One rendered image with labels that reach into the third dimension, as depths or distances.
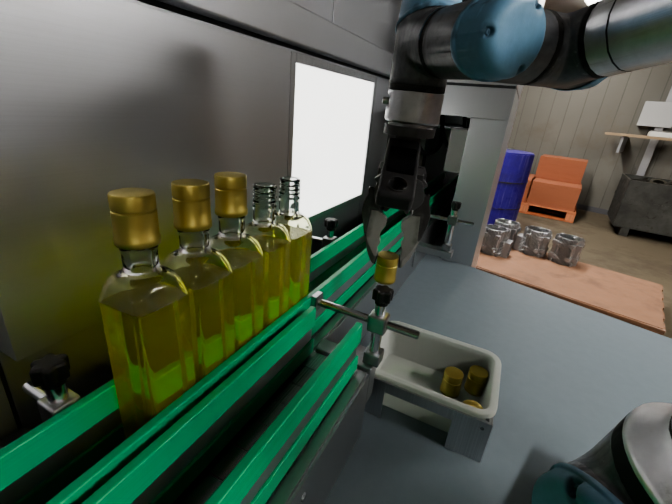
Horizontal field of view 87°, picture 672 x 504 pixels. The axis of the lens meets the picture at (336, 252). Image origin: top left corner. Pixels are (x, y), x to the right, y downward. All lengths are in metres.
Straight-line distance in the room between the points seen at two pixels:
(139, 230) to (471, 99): 1.11
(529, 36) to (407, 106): 0.15
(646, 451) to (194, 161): 0.53
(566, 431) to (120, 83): 0.83
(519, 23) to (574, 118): 6.73
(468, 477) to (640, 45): 0.57
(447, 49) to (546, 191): 5.54
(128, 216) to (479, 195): 1.13
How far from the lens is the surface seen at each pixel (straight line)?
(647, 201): 5.82
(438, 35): 0.45
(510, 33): 0.42
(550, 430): 0.79
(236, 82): 0.59
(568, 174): 6.32
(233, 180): 0.39
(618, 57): 0.48
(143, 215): 0.32
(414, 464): 0.64
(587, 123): 7.10
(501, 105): 1.28
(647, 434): 0.32
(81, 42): 0.46
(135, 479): 0.37
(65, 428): 0.43
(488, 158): 1.28
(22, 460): 0.43
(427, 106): 0.51
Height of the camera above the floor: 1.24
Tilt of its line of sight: 22 degrees down
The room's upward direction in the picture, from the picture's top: 5 degrees clockwise
